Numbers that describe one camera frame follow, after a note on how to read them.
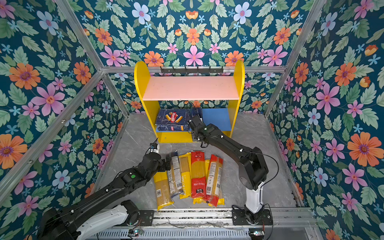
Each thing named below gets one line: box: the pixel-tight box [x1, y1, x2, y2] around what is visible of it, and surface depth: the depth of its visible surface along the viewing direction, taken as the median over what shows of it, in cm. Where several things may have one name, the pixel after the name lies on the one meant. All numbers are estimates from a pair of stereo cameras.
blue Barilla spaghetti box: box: [189, 107, 203, 119], surface depth 97 cm
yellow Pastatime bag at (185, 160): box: [179, 152, 192, 200], surface depth 88 cm
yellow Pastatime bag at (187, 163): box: [183, 152, 192, 174], surface depth 92 cm
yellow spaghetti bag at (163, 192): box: [153, 171, 175, 211], surface depth 81 cm
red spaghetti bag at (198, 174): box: [191, 151, 207, 199], surface depth 84 cm
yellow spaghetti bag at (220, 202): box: [193, 159, 226, 207], surface depth 78 cm
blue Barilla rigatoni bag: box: [155, 108, 190, 132], surface depth 92 cm
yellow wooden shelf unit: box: [134, 60, 246, 143], surface depth 79 cm
